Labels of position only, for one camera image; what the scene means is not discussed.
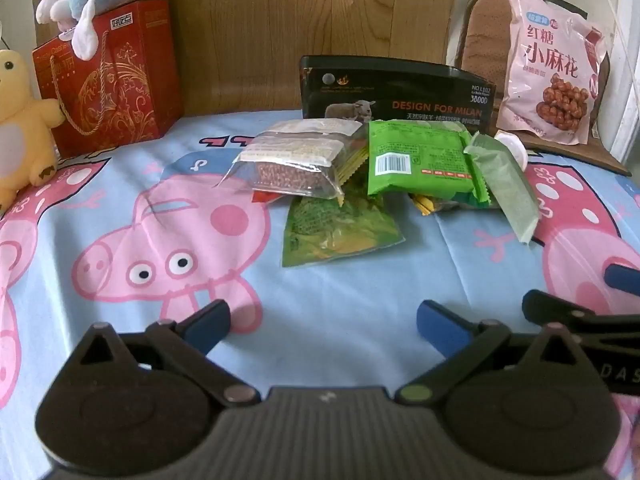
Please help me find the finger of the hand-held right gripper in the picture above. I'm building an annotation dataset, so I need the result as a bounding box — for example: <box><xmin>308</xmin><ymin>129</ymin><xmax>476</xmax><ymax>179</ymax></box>
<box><xmin>521</xmin><ymin>289</ymin><xmax>640</xmax><ymax>342</ymax></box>
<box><xmin>602</xmin><ymin>262</ymin><xmax>640</xmax><ymax>302</ymax></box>

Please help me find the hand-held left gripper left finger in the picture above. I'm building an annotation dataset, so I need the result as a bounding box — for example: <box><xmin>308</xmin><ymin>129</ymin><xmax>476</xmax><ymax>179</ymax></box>
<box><xmin>70</xmin><ymin>299</ymin><xmax>262</xmax><ymax>407</ymax></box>

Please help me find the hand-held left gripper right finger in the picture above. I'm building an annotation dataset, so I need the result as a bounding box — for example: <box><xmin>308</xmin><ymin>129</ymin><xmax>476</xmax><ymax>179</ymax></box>
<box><xmin>395</xmin><ymin>300</ymin><xmax>597</xmax><ymax>407</ymax></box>

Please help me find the yellow snack packet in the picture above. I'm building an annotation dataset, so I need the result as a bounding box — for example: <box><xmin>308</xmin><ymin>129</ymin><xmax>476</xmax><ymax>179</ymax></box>
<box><xmin>337</xmin><ymin>145</ymin><xmax>371</xmax><ymax>208</ymax></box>
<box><xmin>410</xmin><ymin>192</ymin><xmax>451</xmax><ymax>217</ymax></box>

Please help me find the pale green snack packet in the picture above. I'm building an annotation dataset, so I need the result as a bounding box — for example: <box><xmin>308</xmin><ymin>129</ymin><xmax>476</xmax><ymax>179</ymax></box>
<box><xmin>462</xmin><ymin>131</ymin><xmax>541</xmax><ymax>245</ymax></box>

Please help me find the green yellow snack bag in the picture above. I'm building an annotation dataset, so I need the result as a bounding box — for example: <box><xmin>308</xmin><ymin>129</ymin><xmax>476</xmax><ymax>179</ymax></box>
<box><xmin>280</xmin><ymin>175</ymin><xmax>407</xmax><ymax>268</ymax></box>

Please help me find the green barcode snack packet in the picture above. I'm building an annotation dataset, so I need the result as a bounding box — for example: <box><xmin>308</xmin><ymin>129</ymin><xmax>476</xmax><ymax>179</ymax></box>
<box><xmin>367</xmin><ymin>119</ymin><xmax>493</xmax><ymax>208</ymax></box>

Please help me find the clear packet of red snacks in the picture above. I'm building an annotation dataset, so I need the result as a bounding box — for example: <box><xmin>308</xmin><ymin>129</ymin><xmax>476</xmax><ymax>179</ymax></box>
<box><xmin>212</xmin><ymin>132</ymin><xmax>351</xmax><ymax>206</ymax></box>

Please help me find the clear packet of beige snacks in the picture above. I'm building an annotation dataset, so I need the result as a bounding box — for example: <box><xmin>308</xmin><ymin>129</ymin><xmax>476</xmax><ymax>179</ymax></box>
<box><xmin>257</xmin><ymin>119</ymin><xmax>370</xmax><ymax>161</ymax></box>

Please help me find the black sheep print box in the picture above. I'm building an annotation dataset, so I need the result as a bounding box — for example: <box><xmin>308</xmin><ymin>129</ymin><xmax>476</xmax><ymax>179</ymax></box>
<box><xmin>300</xmin><ymin>55</ymin><xmax>497</xmax><ymax>133</ymax></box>

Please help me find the cartoon pig printed bedsheet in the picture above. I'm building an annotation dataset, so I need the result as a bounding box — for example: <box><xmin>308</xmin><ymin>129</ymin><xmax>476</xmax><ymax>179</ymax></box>
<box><xmin>0</xmin><ymin>107</ymin><xmax>640</xmax><ymax>461</ymax></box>

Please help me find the white round object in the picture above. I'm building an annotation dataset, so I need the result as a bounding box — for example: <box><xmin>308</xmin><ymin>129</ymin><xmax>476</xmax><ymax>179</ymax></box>
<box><xmin>494</xmin><ymin>130</ymin><xmax>528</xmax><ymax>171</ymax></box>

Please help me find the large pink snack bag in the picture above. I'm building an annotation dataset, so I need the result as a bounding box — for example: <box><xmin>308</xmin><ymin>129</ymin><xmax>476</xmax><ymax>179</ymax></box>
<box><xmin>495</xmin><ymin>0</ymin><xmax>615</xmax><ymax>146</ymax></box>

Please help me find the red gift bag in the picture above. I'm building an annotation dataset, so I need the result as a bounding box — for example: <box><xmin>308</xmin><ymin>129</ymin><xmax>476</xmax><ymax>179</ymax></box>
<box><xmin>32</xmin><ymin>0</ymin><xmax>182</xmax><ymax>160</ymax></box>

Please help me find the brown seat cushion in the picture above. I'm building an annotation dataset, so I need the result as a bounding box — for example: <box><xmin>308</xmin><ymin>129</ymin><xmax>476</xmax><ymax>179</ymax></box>
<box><xmin>455</xmin><ymin>0</ymin><xmax>633</xmax><ymax>177</ymax></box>

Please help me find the yellow plush toy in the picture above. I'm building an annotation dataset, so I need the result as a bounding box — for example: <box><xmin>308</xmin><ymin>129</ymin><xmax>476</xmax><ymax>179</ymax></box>
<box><xmin>0</xmin><ymin>49</ymin><xmax>67</xmax><ymax>211</ymax></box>

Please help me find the wooden board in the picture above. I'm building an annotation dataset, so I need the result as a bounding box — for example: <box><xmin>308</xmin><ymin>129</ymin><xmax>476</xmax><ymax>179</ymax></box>
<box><xmin>82</xmin><ymin>0</ymin><xmax>458</xmax><ymax>118</ymax></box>

